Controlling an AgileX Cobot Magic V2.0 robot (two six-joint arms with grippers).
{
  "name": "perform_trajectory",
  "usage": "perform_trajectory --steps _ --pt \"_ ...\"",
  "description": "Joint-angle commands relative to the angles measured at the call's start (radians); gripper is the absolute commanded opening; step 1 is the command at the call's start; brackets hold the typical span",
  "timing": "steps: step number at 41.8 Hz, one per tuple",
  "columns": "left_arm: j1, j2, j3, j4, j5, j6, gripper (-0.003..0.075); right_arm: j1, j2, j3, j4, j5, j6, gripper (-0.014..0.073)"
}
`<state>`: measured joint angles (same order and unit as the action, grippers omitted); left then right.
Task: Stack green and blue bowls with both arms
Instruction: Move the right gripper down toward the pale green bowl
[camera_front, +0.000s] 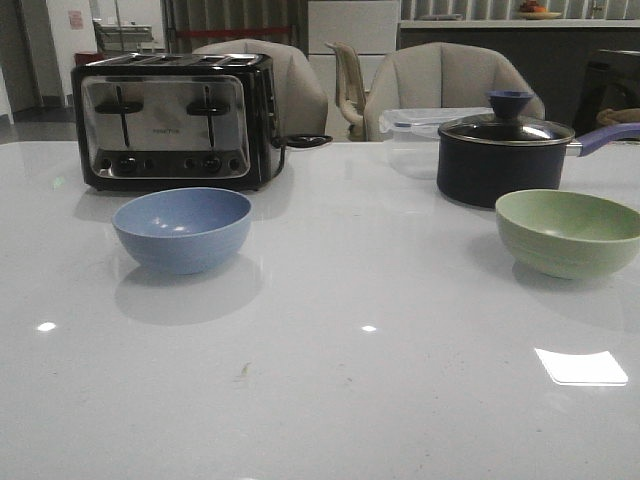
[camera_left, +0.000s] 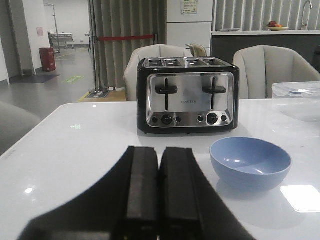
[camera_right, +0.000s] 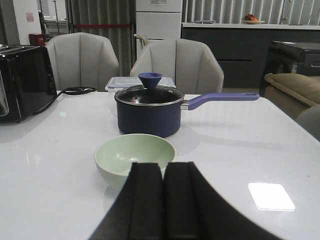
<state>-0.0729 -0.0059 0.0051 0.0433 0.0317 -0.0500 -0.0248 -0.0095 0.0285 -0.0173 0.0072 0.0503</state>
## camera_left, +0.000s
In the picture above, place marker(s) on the red trash bin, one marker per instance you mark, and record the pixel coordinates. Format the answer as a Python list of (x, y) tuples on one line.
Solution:
[(47, 59)]

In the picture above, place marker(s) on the white refrigerator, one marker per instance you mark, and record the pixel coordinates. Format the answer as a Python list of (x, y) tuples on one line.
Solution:
[(189, 22)]

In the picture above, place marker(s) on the stanchion post with red belt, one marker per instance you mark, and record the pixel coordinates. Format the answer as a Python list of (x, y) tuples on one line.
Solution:
[(117, 28)]

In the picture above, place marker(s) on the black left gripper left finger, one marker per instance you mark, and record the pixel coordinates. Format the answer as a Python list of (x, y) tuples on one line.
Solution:
[(122, 205)]

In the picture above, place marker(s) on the fruit plate on counter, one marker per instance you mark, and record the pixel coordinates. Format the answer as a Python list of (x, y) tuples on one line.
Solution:
[(274, 26)]

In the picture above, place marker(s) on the dark kitchen counter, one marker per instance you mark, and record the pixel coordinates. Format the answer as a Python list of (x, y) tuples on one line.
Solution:
[(305, 42)]

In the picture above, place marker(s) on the chrome faucet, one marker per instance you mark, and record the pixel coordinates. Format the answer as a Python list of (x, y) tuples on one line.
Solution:
[(306, 10)]

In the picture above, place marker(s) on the beige plastic chair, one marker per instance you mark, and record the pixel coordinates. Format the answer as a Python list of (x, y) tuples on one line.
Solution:
[(197, 50)]

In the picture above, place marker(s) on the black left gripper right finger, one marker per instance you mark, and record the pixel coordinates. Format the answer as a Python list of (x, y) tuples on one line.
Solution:
[(190, 208)]

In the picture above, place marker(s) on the black chrome four-slot toaster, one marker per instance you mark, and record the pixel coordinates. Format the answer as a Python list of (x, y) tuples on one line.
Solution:
[(183, 95)]

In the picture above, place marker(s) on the blue bowl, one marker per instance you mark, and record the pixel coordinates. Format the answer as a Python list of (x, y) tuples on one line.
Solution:
[(249, 164)]

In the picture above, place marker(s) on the beige armchair right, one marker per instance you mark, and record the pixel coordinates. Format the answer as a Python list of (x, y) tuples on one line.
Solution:
[(262, 66)]

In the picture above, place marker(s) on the white trolley cart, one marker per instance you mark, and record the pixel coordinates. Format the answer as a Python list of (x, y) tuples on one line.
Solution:
[(61, 39)]

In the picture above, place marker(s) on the clear plastic food container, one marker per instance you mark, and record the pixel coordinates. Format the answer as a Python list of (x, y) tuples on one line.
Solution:
[(298, 100)]

